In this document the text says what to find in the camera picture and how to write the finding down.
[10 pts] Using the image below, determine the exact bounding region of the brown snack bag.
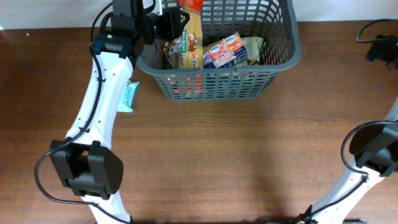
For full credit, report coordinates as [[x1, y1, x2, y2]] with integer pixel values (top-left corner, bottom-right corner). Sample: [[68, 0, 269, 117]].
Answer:
[[162, 37, 181, 69]]

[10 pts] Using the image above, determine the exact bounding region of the orange spaghetti packet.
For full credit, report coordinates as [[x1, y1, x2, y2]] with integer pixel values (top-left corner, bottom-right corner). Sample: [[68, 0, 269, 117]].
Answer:
[[169, 0, 206, 96]]

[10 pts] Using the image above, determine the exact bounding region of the Kleenex tissue multipack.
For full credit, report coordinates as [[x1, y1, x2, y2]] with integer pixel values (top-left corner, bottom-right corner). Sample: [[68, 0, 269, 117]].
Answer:
[[203, 32, 248, 68]]

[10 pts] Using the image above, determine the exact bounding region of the green snack bag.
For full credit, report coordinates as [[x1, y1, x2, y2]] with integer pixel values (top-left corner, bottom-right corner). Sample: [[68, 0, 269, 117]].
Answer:
[[242, 37, 267, 65]]

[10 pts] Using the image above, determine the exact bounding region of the mint green bar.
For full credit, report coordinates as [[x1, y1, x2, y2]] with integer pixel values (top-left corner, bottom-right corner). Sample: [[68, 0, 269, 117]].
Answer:
[[117, 81, 139, 113]]

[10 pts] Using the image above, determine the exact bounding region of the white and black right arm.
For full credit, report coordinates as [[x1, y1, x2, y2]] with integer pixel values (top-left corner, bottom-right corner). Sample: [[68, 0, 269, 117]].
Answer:
[[291, 101, 397, 223]]

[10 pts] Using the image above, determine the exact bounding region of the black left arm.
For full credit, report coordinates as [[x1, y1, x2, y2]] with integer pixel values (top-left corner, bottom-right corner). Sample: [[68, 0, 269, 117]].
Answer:
[[46, 1, 190, 223]]

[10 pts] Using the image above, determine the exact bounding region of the grey plastic lattice basket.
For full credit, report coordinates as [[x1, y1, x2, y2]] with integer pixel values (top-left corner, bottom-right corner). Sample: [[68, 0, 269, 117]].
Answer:
[[137, 0, 302, 101]]

